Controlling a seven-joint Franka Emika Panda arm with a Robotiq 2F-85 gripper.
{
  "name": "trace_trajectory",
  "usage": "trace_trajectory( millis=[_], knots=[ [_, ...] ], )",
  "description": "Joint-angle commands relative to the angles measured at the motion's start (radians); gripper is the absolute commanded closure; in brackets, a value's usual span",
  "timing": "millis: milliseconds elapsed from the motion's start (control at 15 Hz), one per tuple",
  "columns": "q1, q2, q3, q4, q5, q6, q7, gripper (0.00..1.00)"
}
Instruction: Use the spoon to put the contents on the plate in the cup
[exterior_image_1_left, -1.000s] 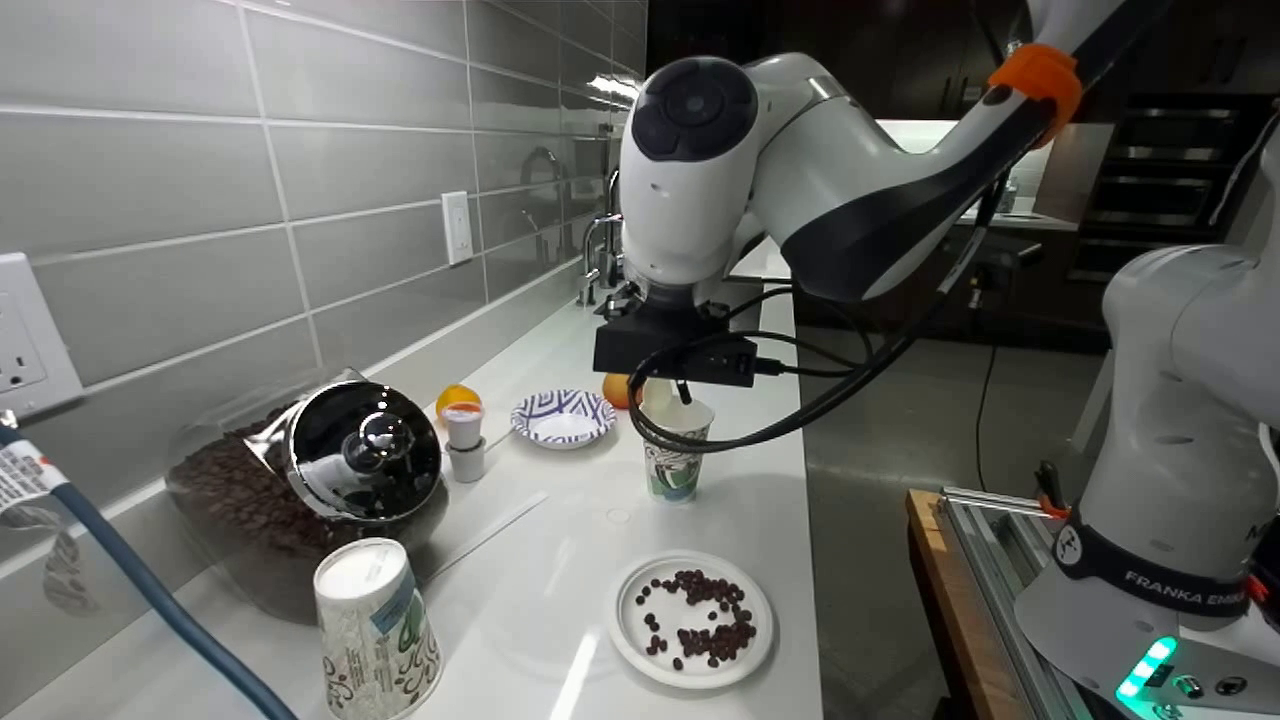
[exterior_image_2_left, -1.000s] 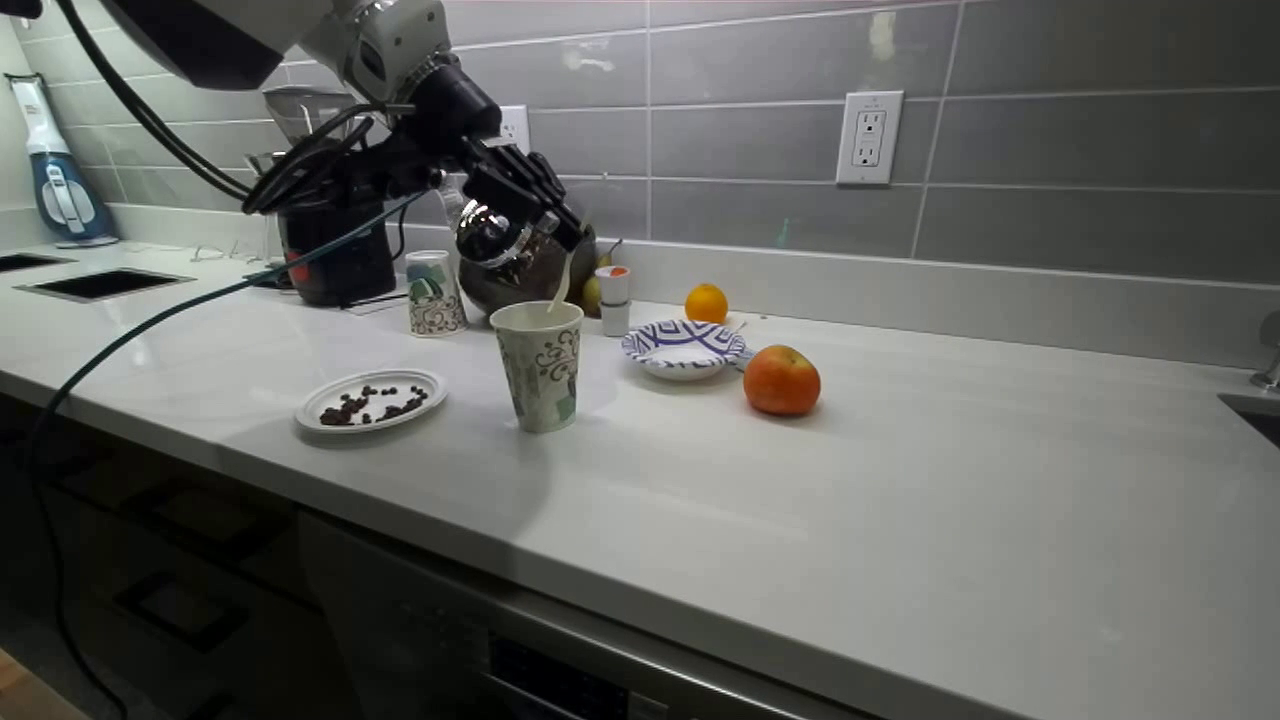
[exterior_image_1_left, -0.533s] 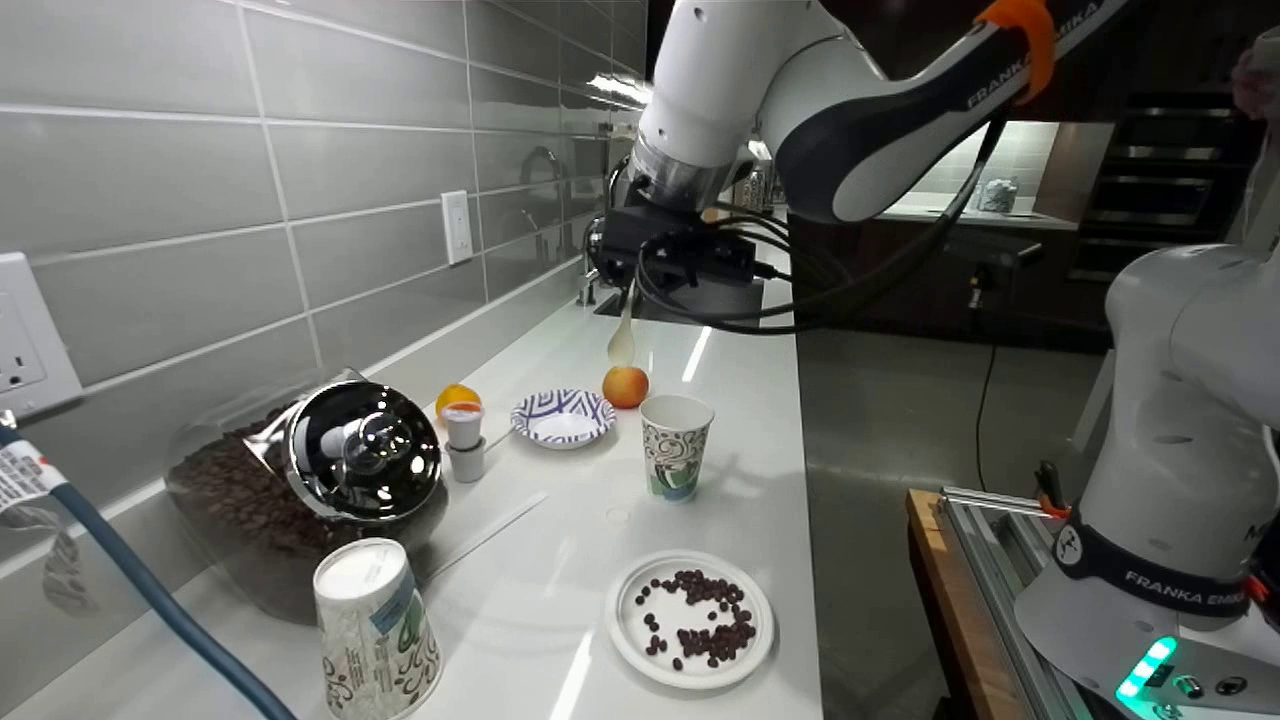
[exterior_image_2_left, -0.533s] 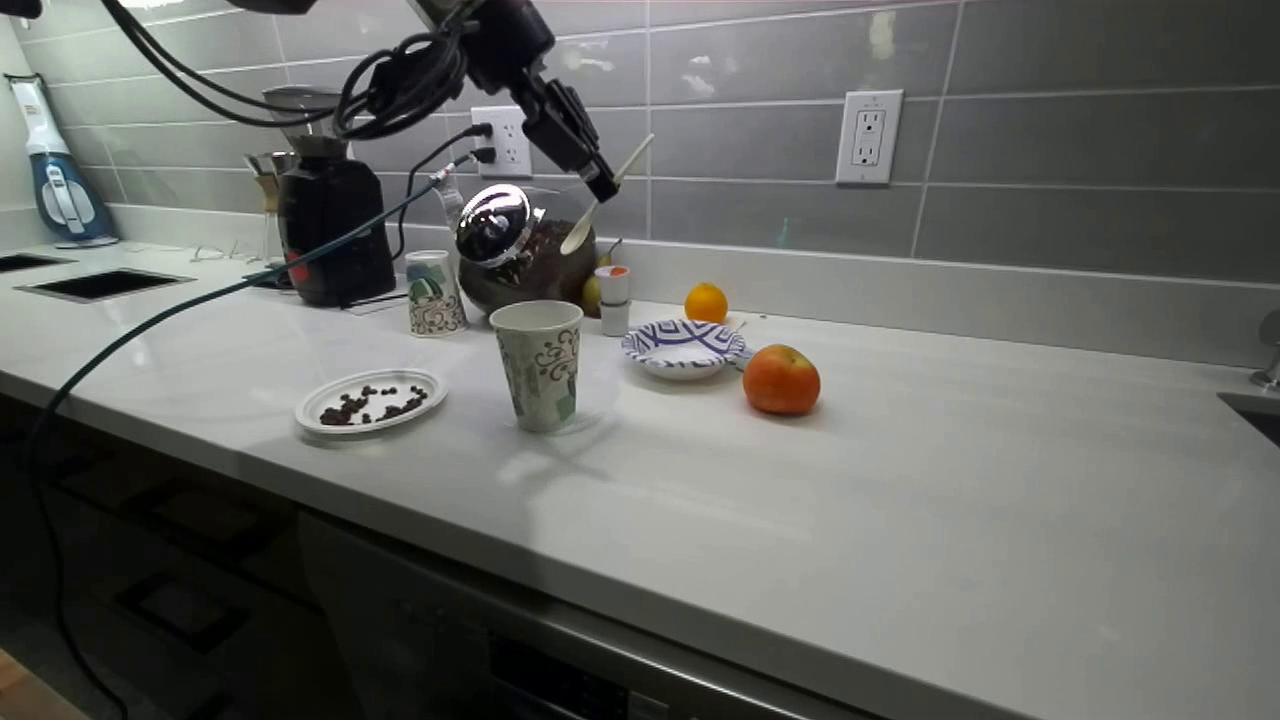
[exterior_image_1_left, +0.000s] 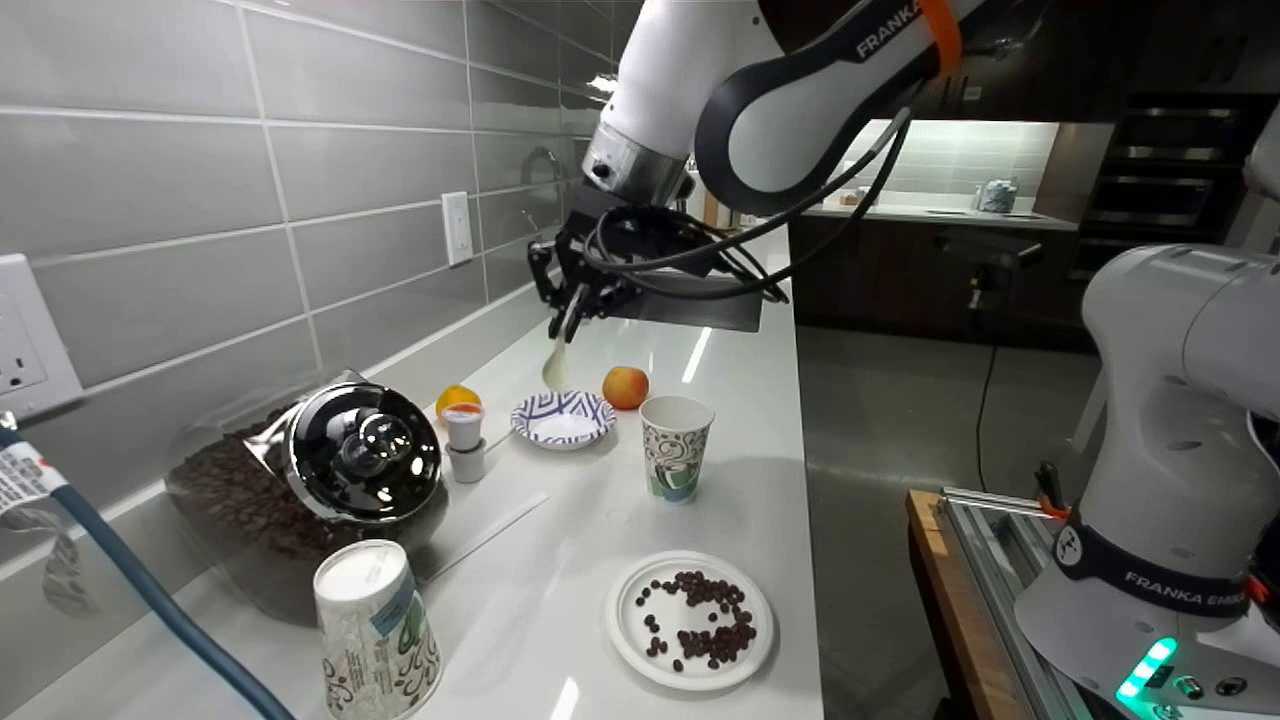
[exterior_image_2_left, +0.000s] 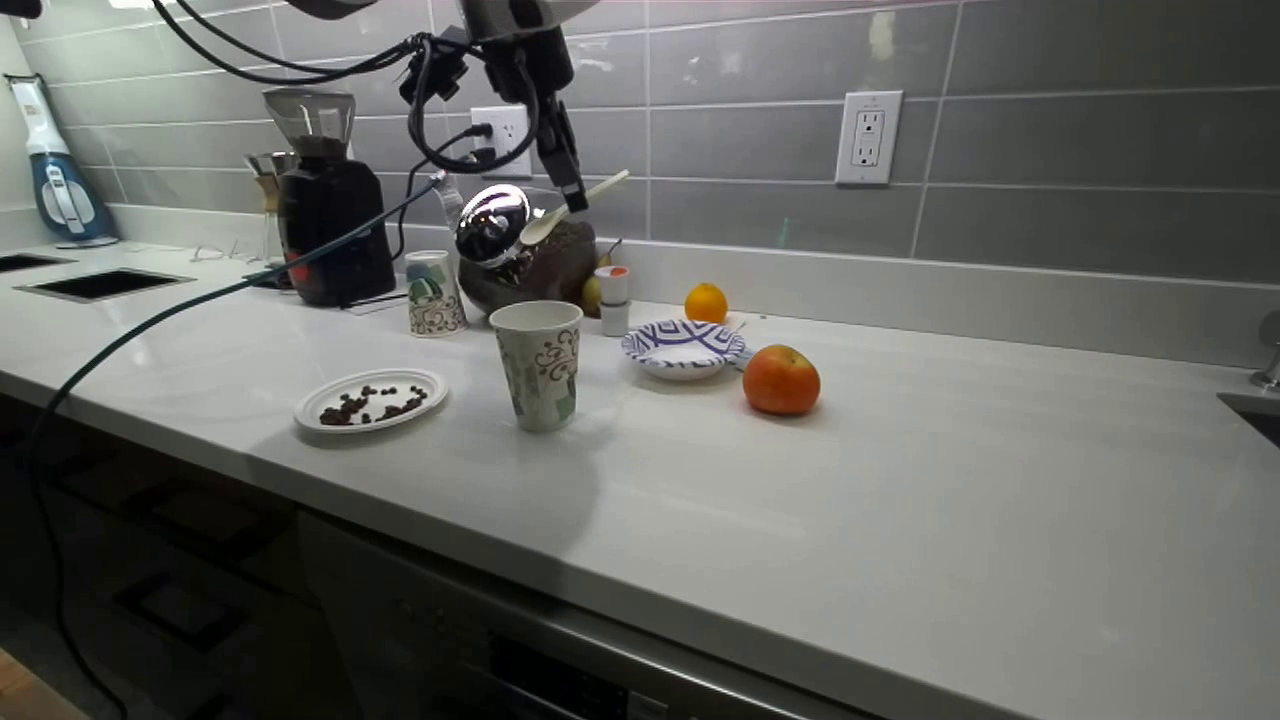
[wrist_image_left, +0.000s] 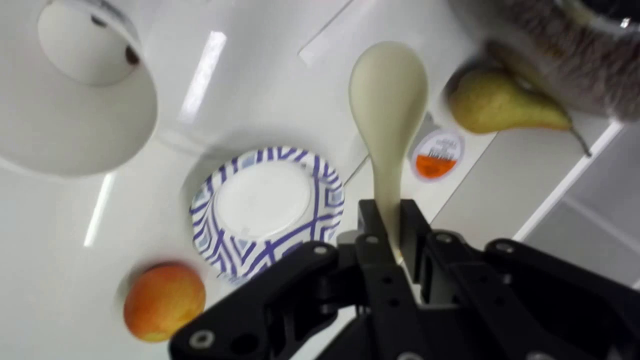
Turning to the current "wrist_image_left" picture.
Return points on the small yogurt cup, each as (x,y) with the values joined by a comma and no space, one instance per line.
(437,155)

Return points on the large orange red peach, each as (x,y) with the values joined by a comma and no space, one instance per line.
(163,300)

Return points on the swirl patterned paper cup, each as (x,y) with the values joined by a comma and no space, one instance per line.
(67,127)

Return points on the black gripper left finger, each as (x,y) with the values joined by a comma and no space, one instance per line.
(372,292)

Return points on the green pear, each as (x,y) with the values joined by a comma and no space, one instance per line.
(496,103)

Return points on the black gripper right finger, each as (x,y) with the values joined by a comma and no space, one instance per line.
(506,306)

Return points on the cream plastic spoon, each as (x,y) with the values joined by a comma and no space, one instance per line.
(391,92)

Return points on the blue patterned bowl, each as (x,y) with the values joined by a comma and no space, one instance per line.
(267,200)

